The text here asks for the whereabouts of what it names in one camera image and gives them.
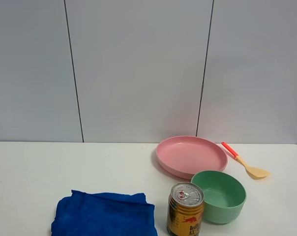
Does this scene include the pink plastic plate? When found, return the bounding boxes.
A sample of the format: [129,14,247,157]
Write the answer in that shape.
[156,136,228,179]

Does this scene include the toy spatula orange handle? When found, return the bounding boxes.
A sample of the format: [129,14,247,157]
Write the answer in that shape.
[221,142,270,179]

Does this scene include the blue folded cloth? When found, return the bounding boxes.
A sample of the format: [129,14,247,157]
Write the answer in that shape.
[51,190,157,236]

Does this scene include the green plastic bowl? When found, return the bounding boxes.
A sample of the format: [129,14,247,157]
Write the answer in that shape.
[191,171,246,224]

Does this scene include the gold Red Bull can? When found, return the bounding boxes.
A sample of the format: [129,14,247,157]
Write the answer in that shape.
[167,182,205,236]

